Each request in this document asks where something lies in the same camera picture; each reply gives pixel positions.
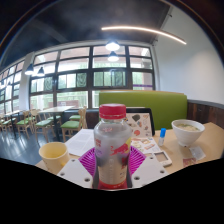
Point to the white ceramic bowl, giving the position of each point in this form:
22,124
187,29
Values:
187,133

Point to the long linear ceiling light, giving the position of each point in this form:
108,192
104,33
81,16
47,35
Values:
146,30

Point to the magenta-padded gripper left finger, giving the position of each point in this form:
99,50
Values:
76,172

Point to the wooden chairs with green seats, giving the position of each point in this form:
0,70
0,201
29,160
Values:
71,125

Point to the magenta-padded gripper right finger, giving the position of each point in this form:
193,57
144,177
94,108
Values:
149,171

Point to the pendant ceiling lamps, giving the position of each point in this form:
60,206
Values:
112,46

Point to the pale yellow paper cup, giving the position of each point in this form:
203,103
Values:
53,156

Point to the light wooden dining table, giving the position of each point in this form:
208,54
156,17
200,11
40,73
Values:
56,109

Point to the small white digital device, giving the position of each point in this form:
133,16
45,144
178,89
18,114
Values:
163,158

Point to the green upholstered bench backrest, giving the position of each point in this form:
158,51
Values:
160,106

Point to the clear plastic sachet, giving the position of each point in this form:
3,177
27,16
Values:
197,152

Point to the colourful sticker sheet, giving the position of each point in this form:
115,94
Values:
145,144

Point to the white printed paper sheets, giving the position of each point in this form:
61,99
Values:
80,141

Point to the clear red-capped drink bottle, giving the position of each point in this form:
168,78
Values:
112,140

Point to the small blue-capped white bottle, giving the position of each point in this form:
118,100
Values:
161,136

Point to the small red printed packet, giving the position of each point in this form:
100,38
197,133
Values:
188,162

